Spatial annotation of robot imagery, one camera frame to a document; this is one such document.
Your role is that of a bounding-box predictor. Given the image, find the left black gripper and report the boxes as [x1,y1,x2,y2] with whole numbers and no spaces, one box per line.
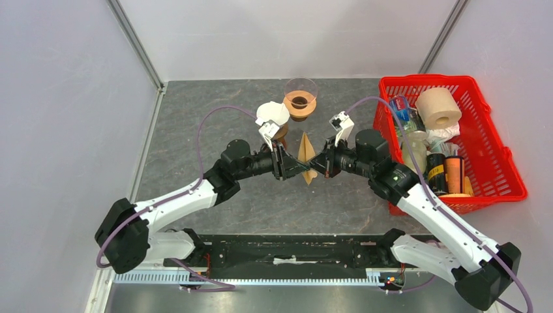
[235,138,310,181]

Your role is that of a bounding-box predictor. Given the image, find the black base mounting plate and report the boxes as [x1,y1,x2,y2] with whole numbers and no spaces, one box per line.
[182,234,400,280]

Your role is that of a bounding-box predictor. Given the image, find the beige toilet paper roll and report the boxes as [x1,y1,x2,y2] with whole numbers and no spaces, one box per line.
[415,87,462,129]

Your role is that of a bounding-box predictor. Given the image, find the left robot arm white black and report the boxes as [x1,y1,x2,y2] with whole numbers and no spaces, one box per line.
[95,140,309,274]

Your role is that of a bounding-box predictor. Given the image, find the white paper coffee filter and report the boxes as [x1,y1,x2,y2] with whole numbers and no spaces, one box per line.
[256,101,290,127]

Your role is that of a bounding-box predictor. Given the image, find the black cylindrical can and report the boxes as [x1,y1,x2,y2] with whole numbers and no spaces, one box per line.
[426,153,448,196]

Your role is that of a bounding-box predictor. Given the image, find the orange cylindrical can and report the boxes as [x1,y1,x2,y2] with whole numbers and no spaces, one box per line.
[445,156,464,194]

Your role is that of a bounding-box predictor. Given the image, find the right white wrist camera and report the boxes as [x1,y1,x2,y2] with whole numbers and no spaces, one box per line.
[329,111,355,147]

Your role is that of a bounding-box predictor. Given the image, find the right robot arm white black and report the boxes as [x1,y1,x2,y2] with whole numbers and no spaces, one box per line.
[309,129,522,311]

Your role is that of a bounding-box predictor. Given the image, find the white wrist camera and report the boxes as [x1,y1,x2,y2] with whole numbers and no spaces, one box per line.
[329,111,355,147]
[258,121,280,152]

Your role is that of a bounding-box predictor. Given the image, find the blue snack packet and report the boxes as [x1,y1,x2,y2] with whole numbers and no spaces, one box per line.
[389,95,410,124]

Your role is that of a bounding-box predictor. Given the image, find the amber glass carafe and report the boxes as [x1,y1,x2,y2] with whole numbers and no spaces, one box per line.
[276,135,288,149]

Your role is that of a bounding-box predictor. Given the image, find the pale green bottle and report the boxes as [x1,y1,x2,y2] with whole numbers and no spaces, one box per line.
[401,135,427,173]

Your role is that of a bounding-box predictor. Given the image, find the red plastic basket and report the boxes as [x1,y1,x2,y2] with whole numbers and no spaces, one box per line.
[379,74,528,215]

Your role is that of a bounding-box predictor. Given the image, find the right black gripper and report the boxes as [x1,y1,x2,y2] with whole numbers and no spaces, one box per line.
[305,135,374,179]

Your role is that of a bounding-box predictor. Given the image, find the light wooden ring holder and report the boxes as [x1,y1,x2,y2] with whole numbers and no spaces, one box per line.
[284,96,317,122]

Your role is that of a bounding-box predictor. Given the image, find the crumpled white paper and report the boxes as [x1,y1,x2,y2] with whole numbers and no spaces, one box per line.
[424,123,460,148]

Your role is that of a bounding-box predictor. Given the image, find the brown paper coffee filter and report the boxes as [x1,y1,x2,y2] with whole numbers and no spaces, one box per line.
[298,132,318,185]

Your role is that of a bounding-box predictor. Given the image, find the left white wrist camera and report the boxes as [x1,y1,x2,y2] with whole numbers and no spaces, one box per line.
[258,121,280,152]

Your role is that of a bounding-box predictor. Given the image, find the green patterned packet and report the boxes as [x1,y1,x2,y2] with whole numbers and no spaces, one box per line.
[395,108,427,141]

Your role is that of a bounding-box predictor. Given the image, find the dark wooden ring holder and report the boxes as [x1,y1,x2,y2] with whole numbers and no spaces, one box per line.
[273,123,289,140]

